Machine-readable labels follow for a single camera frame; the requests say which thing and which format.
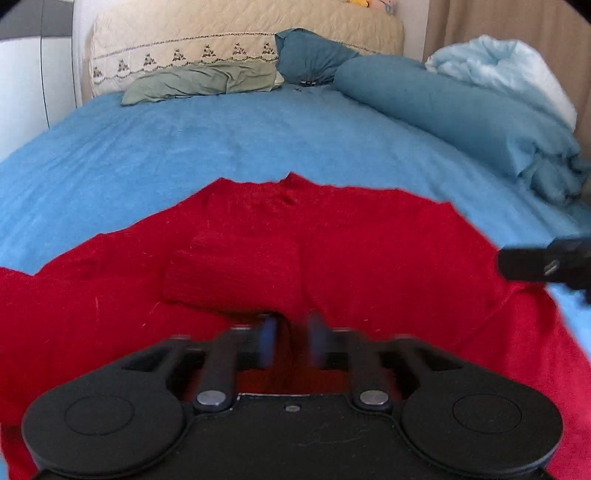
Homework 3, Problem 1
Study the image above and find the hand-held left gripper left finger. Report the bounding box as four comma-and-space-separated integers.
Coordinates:
121, 313, 280, 413

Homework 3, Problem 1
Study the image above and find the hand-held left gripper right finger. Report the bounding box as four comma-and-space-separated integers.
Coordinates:
307, 312, 465, 411

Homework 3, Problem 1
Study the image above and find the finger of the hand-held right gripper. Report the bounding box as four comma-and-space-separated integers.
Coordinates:
497, 237, 591, 292

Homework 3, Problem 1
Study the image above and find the red knitted sweater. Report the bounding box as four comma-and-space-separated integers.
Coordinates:
0, 172, 591, 480

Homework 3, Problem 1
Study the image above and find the teal rolled blanket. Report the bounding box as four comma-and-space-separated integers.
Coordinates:
275, 28, 587, 206

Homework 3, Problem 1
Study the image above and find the light blue duvet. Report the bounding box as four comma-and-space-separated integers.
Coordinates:
425, 35, 578, 130

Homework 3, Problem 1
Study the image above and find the blue bed sheet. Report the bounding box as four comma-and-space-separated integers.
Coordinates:
0, 83, 591, 333

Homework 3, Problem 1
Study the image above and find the beige curtain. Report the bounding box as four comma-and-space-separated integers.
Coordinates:
422, 0, 591, 153

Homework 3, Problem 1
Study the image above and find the green pillowcase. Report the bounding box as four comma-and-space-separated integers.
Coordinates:
121, 61, 285, 107

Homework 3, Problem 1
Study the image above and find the beige embroidered pillow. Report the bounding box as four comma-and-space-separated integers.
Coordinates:
89, 4, 405, 97

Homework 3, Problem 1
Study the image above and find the white cabinet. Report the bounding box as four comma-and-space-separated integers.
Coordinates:
0, 0, 75, 162

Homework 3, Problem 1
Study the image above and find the white headboard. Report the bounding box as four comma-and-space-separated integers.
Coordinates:
71, 0, 432, 104

